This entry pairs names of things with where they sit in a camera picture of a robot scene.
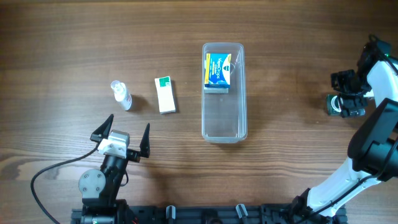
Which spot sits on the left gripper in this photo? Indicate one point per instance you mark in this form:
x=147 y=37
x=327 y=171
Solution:
x=133 y=154

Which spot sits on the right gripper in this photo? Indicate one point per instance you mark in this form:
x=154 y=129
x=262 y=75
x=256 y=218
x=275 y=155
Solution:
x=343 y=79

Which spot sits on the dark green small box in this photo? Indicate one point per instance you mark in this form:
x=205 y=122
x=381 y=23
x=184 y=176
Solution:
x=332 y=105

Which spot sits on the white green Panadol box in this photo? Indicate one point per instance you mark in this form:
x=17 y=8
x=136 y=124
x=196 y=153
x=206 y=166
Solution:
x=165 y=95

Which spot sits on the white blue medicine box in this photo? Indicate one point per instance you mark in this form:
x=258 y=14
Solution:
x=211 y=90

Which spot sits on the blue yellow lozenge box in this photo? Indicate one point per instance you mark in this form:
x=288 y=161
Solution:
x=217 y=70

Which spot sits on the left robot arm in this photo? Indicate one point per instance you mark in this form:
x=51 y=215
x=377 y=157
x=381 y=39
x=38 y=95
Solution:
x=99 y=187

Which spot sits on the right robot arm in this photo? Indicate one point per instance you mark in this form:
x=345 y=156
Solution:
x=372 y=154

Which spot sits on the clear plastic container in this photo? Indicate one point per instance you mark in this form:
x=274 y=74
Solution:
x=223 y=106

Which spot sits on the white spray bottle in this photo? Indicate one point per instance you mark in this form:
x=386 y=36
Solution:
x=122 y=95

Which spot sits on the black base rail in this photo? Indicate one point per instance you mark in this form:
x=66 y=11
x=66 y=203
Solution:
x=264 y=214

